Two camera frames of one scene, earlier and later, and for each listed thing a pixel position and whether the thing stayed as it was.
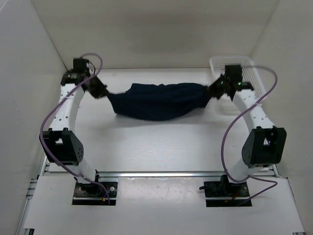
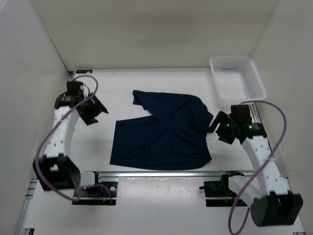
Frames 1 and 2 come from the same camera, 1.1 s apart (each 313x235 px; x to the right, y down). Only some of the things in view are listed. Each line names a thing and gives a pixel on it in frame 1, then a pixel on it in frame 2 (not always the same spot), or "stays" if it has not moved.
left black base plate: x=91 y=193 stays
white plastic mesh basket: x=251 y=75 stays
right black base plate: x=223 y=189 stays
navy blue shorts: x=144 y=102 → x=174 y=137
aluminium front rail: x=174 y=173 stays
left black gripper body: x=96 y=88 → x=86 y=106
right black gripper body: x=217 y=87 → x=226 y=126
